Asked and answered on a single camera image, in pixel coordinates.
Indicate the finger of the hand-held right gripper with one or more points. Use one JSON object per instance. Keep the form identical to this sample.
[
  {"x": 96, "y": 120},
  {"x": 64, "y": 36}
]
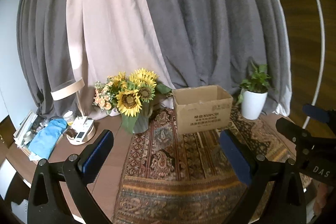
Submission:
[
  {"x": 316, "y": 112},
  {"x": 291, "y": 128}
]

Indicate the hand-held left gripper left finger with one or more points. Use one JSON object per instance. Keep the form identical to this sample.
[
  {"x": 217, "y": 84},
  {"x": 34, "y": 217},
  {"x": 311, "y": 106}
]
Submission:
[{"x": 98, "y": 151}]

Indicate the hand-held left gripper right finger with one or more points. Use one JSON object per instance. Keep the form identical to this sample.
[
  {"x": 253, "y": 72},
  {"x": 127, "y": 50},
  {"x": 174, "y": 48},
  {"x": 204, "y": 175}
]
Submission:
[{"x": 233, "y": 154}]

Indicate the brown cardboard box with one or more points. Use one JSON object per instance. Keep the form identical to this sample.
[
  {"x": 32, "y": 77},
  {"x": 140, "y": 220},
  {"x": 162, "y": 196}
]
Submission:
[{"x": 204, "y": 113}]

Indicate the white sheer cloth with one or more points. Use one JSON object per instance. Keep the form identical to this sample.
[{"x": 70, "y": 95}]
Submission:
[{"x": 282, "y": 109}]

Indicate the white handheld device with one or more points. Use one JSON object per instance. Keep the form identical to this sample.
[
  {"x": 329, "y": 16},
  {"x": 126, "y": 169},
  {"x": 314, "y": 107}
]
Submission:
[{"x": 80, "y": 136}]

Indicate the white plant pot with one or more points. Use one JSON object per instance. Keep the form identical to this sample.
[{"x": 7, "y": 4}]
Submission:
[{"x": 253, "y": 106}]

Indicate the small white jar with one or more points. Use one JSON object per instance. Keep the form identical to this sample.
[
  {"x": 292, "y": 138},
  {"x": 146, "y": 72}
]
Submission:
[{"x": 68, "y": 117}]

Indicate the grey ribbed vase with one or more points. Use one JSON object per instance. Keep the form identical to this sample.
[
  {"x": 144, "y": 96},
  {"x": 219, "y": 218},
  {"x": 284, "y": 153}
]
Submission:
[{"x": 141, "y": 121}]

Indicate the blue cloth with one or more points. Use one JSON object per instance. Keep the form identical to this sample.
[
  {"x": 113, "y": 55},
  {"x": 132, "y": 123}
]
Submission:
[{"x": 47, "y": 137}]

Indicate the orange flower bunch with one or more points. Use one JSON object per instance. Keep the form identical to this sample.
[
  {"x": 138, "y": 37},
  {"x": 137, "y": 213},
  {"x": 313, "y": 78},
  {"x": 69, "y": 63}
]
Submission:
[{"x": 103, "y": 98}]

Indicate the sunflower bouquet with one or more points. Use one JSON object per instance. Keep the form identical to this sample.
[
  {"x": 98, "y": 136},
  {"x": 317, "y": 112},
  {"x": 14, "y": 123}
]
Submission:
[{"x": 130, "y": 100}]

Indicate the green potted plant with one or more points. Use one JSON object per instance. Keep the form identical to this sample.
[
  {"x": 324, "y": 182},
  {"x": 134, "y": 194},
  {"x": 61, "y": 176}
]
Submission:
[{"x": 256, "y": 79}]

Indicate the patterned table mat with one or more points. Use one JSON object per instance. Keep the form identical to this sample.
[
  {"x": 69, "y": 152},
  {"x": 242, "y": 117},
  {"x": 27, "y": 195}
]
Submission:
[{"x": 170, "y": 161}]

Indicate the stack of books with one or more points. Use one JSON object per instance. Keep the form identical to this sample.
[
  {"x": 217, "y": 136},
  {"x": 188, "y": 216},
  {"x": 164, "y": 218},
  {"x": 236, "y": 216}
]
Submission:
[{"x": 25, "y": 127}]

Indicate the white curved tube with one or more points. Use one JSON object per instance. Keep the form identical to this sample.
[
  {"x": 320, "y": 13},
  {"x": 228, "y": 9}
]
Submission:
[{"x": 319, "y": 29}]

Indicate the grey curtain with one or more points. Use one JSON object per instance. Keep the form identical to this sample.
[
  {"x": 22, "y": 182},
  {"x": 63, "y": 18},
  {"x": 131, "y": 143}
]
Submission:
[
  {"x": 210, "y": 16},
  {"x": 44, "y": 43}
]

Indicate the beige curtain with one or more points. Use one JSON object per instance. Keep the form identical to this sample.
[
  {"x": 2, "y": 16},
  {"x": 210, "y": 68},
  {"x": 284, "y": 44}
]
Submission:
[{"x": 110, "y": 16}]

